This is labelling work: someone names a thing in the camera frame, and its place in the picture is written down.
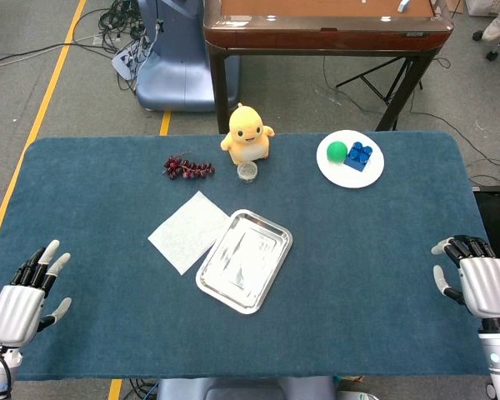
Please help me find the white power strip with plugs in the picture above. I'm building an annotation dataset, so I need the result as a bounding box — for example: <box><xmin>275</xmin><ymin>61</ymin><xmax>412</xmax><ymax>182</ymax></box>
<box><xmin>111</xmin><ymin>39</ymin><xmax>151</xmax><ymax>83</ymax></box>

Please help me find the black cable bundle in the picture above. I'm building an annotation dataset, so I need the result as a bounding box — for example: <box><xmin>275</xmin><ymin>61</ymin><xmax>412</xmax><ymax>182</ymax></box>
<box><xmin>96</xmin><ymin>0</ymin><xmax>155</xmax><ymax>55</ymax></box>

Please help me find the blue grey machine base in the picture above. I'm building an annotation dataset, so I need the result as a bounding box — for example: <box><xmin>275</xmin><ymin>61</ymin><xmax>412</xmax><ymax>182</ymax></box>
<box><xmin>135</xmin><ymin>0</ymin><xmax>241</xmax><ymax>113</ymax></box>

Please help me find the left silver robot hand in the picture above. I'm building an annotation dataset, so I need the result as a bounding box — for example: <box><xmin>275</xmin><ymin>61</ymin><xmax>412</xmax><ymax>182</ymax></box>
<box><xmin>0</xmin><ymin>239</ymin><xmax>73</xmax><ymax>348</ymax></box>

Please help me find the silver metal tray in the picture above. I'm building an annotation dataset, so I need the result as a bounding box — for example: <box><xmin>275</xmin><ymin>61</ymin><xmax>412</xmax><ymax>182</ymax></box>
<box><xmin>195</xmin><ymin>208</ymin><xmax>293</xmax><ymax>315</ymax></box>

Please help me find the blue grey robot torso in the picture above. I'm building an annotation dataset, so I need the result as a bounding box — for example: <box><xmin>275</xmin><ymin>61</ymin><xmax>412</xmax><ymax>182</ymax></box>
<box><xmin>156</xmin><ymin>377</ymin><xmax>338</xmax><ymax>400</ymax></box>

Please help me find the blue felt table cover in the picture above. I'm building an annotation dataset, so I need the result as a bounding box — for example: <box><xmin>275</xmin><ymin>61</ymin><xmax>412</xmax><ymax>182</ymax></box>
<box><xmin>0</xmin><ymin>131</ymin><xmax>500</xmax><ymax>381</ymax></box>

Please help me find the white paper napkin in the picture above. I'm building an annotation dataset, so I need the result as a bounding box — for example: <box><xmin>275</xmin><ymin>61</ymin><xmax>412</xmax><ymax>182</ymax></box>
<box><xmin>147</xmin><ymin>190</ymin><xmax>230</xmax><ymax>276</ymax></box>

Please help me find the office chair wheel base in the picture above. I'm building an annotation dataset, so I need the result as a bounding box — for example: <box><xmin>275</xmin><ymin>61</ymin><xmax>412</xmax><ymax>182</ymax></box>
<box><xmin>472</xmin><ymin>28</ymin><xmax>500</xmax><ymax>63</ymax></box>

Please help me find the black folding stand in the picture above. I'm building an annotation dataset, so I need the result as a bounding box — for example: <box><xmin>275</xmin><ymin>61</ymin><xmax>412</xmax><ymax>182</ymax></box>
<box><xmin>335</xmin><ymin>56</ymin><xmax>424</xmax><ymax>109</ymax></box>

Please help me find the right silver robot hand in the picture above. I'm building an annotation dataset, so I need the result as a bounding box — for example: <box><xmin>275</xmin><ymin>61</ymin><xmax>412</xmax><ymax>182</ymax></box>
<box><xmin>431</xmin><ymin>235</ymin><xmax>500</xmax><ymax>321</ymax></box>

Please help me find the brown mahjong table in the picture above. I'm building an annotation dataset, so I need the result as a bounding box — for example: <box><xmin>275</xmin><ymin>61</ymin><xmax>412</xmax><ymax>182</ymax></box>
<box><xmin>202</xmin><ymin>0</ymin><xmax>455</xmax><ymax>134</ymax></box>

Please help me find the green ball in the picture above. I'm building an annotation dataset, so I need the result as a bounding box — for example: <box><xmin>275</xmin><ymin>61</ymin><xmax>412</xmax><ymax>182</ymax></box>
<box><xmin>326</xmin><ymin>141</ymin><xmax>348</xmax><ymax>163</ymax></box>

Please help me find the white round plate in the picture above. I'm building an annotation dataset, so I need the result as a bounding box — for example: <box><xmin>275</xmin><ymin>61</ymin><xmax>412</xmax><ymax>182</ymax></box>
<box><xmin>316</xmin><ymin>129</ymin><xmax>386</xmax><ymax>189</ymax></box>

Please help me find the yellow plush toy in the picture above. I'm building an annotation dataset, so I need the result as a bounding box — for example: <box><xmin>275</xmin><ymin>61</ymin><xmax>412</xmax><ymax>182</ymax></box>
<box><xmin>220</xmin><ymin>102</ymin><xmax>276</xmax><ymax>164</ymax></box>

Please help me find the small clear plastic jar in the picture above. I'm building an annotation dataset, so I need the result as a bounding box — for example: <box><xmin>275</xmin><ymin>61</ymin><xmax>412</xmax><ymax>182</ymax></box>
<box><xmin>237</xmin><ymin>162</ymin><xmax>259</xmax><ymax>184</ymax></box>

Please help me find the blue building block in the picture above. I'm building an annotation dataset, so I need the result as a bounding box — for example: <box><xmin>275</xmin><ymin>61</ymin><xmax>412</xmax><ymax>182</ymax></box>
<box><xmin>343</xmin><ymin>141</ymin><xmax>375</xmax><ymax>172</ymax></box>

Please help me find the dark red grape bunch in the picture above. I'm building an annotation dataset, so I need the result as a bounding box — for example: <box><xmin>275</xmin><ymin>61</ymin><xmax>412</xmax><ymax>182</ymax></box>
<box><xmin>162</xmin><ymin>154</ymin><xmax>216</xmax><ymax>181</ymax></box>

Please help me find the black padded chair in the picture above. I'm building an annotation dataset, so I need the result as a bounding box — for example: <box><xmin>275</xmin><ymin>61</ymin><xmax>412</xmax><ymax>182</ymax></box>
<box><xmin>472</xmin><ymin>185</ymin><xmax>500</xmax><ymax>259</ymax></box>

